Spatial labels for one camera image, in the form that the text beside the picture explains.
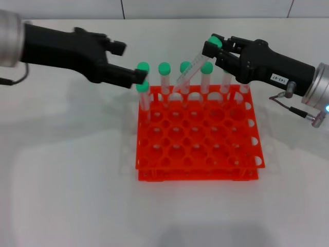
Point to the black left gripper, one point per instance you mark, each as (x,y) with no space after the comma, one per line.
(64,51)

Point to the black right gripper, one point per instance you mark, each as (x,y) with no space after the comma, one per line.
(264,67)

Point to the clear test tube green cap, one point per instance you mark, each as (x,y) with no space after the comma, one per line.
(143,66)
(143,88)
(164,68)
(184,66)
(244,90)
(195,64)
(225,82)
(207,68)

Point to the orange test tube rack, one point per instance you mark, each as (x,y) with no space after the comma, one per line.
(195,144)

